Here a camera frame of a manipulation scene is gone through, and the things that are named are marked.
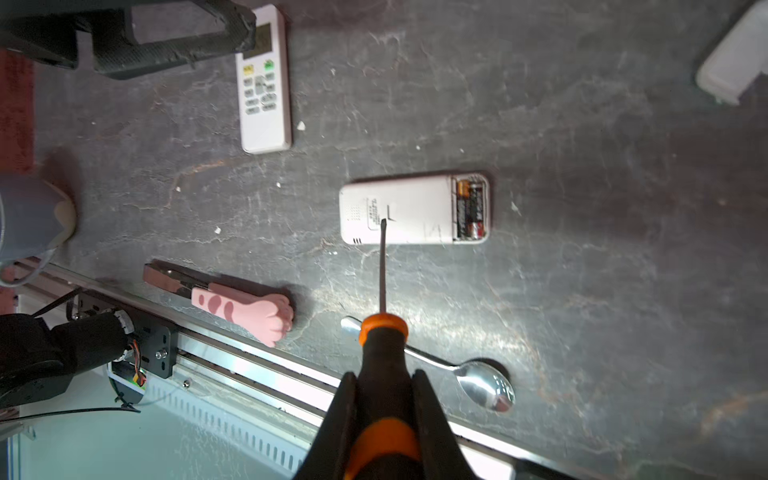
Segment grey white remote control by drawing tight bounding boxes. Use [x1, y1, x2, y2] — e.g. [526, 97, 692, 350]
[339, 173, 492, 245]

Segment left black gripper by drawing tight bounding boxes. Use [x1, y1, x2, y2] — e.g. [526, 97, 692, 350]
[0, 0, 258, 81]

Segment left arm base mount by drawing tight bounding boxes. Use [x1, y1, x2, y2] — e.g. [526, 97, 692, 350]
[65, 290, 179, 408]

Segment grey bowl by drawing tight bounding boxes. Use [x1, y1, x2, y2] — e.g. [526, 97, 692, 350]
[1, 173, 77, 267]

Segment white battery cover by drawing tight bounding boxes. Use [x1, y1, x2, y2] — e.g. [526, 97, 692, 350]
[695, 1, 767, 105]

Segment pink cat paw knife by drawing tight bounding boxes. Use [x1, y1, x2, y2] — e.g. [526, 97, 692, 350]
[143, 263, 294, 347]

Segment aluminium front rail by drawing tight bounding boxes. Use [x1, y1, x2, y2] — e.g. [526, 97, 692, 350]
[17, 257, 589, 480]

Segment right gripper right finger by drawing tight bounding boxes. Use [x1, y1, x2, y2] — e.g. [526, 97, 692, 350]
[412, 370, 477, 480]

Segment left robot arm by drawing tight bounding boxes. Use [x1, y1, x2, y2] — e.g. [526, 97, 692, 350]
[1, 1, 256, 409]

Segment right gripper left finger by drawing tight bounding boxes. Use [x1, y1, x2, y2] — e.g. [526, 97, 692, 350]
[294, 372, 357, 480]

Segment metal spoon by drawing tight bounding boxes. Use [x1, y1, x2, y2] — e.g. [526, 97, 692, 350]
[340, 313, 515, 416]

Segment white air conditioner remote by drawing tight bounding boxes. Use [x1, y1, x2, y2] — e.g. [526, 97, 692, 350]
[236, 5, 292, 155]

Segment AAA batteries in remote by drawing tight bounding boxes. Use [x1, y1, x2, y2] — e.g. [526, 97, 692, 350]
[455, 177, 486, 241]

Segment orange black screwdriver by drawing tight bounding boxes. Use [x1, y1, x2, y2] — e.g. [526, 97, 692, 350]
[344, 219, 423, 479]

